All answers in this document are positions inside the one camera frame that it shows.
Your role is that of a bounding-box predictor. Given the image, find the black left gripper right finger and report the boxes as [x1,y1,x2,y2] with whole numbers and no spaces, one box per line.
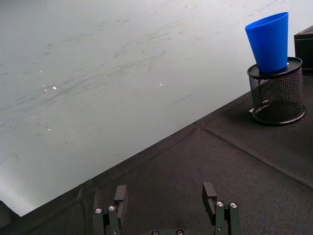
[201,182,242,235]

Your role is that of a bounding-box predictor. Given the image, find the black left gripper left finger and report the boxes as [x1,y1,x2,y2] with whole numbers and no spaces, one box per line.
[93,185,128,235]

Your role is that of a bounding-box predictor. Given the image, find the black tablecloth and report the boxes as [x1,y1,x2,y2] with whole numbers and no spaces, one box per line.
[0,69,313,235]

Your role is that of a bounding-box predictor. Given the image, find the black mesh pen holder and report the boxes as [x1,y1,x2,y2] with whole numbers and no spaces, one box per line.
[246,56,306,126]

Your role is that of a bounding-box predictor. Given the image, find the blue plastic cup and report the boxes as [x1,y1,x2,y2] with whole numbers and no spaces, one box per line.
[245,11,290,73]

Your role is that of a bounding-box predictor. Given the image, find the black box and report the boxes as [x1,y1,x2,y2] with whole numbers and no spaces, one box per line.
[293,24,313,71]

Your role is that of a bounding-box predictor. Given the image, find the pale wall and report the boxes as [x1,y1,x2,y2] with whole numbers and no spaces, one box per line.
[0,0,313,217]

